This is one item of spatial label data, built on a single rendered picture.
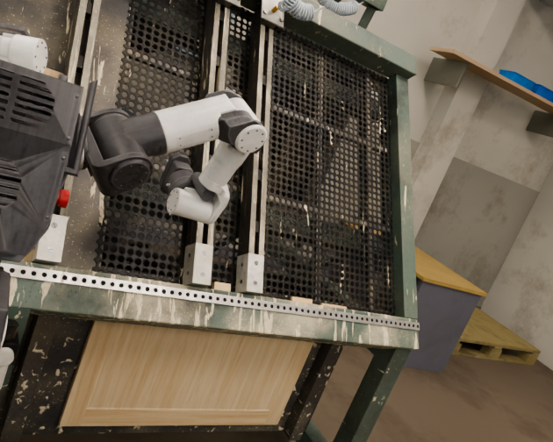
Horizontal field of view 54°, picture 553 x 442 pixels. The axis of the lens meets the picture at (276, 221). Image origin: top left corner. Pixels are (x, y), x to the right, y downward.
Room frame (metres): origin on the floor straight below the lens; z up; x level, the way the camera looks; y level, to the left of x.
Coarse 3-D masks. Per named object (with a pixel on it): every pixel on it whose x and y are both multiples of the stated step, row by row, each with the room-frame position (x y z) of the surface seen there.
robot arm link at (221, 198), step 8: (200, 176) 1.28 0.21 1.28; (208, 184) 1.26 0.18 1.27; (216, 184) 1.26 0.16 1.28; (216, 192) 1.28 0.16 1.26; (224, 192) 1.28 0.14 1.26; (216, 200) 1.32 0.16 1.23; (224, 200) 1.30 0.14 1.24; (216, 208) 1.30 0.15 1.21; (224, 208) 1.31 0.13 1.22; (216, 216) 1.31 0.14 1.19; (208, 224) 1.33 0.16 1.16
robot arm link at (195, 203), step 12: (180, 180) 1.35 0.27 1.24; (192, 180) 1.34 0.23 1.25; (180, 192) 1.27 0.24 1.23; (192, 192) 1.31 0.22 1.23; (204, 192) 1.28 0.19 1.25; (168, 204) 1.29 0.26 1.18; (180, 204) 1.26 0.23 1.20; (192, 204) 1.28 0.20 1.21; (204, 204) 1.30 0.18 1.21; (180, 216) 1.28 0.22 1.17; (192, 216) 1.29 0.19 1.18; (204, 216) 1.30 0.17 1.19
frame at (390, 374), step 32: (32, 320) 1.48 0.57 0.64; (64, 320) 1.55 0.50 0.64; (32, 352) 1.46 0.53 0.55; (64, 352) 1.57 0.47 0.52; (320, 352) 2.12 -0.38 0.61; (384, 352) 2.06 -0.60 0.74; (32, 384) 1.47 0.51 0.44; (64, 384) 1.59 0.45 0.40; (320, 384) 2.11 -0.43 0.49; (384, 384) 2.04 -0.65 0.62; (0, 416) 1.50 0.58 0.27; (32, 416) 1.55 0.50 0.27; (288, 416) 2.13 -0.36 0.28; (352, 416) 2.06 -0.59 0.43
